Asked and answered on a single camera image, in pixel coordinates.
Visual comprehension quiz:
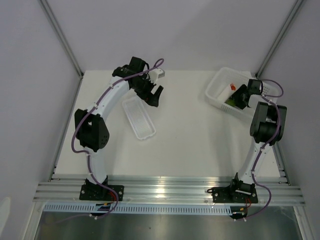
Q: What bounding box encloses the white roll with orange cap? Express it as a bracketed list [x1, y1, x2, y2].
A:
[217, 83, 237, 102]

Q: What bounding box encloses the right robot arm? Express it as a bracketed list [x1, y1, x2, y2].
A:
[228, 79, 288, 202]

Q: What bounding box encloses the right aluminium frame post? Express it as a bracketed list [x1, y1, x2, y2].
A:
[254, 0, 307, 79]

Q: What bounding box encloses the white slotted cutlery tray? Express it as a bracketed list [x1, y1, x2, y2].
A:
[122, 96, 156, 141]

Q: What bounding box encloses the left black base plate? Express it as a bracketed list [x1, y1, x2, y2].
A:
[79, 184, 125, 202]

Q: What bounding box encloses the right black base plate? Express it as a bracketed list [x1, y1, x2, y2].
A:
[206, 186, 259, 204]

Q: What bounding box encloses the aluminium mounting rail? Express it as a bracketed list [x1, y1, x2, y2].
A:
[33, 174, 306, 206]

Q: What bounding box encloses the aluminium frame post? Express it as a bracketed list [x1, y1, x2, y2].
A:
[254, 0, 307, 79]
[37, 0, 84, 78]

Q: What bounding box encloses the green paper napkin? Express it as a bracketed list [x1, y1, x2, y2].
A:
[225, 99, 237, 107]

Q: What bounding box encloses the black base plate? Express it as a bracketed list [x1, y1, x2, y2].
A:
[206, 186, 259, 204]
[79, 184, 125, 202]

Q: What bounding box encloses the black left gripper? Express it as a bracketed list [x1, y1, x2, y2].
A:
[132, 74, 164, 107]

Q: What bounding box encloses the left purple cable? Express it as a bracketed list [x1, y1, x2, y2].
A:
[52, 58, 166, 223]

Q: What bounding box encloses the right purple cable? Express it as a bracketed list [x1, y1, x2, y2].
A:
[231, 79, 285, 222]

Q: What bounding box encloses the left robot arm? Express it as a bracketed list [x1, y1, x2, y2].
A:
[71, 56, 164, 203]

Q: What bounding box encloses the large white perforated basket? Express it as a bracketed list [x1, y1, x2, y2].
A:
[205, 67, 282, 122]

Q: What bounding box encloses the white slotted cable duct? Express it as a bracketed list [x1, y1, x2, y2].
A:
[43, 202, 232, 216]

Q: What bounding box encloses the purple cable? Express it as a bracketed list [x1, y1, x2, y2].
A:
[231, 79, 285, 222]
[52, 58, 166, 223]

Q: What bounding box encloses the left aluminium frame post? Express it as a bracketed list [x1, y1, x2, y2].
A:
[37, 0, 84, 78]

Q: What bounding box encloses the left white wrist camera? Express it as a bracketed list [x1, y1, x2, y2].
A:
[149, 68, 165, 82]

